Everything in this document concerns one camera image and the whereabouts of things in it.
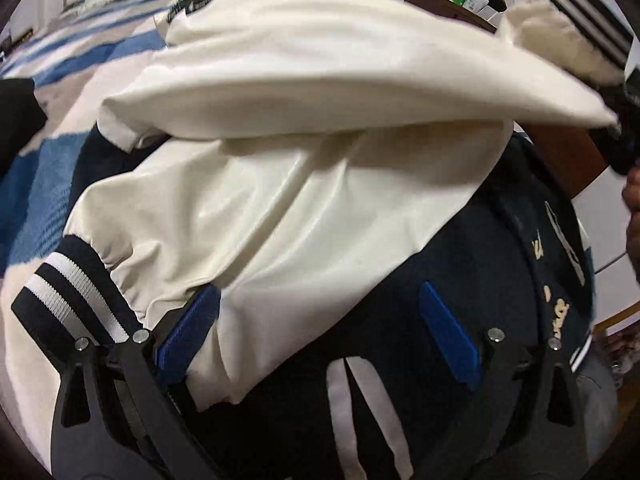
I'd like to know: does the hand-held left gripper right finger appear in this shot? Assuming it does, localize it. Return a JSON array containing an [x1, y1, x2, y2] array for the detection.
[[420, 281, 592, 480]]

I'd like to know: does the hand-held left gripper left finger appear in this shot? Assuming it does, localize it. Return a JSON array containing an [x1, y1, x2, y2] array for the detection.
[[50, 285, 226, 480]]

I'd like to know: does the navy and white varsity jacket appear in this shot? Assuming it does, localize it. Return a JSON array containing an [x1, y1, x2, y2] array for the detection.
[[11, 0, 636, 480]]

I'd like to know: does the person's right hand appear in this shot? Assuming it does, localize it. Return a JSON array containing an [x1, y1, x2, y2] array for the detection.
[[621, 167, 640, 282]]

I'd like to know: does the wooden nightstand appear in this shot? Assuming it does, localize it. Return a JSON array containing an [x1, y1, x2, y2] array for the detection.
[[404, 0, 618, 203]]

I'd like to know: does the blue and white striped blanket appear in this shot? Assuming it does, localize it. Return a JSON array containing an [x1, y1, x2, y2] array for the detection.
[[0, 0, 221, 411]]

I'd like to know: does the dark cloth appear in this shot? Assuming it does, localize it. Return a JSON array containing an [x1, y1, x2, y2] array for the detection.
[[0, 77, 48, 181]]

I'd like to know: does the wooden frame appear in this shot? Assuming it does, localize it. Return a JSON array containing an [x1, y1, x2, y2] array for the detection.
[[592, 305, 640, 351]]

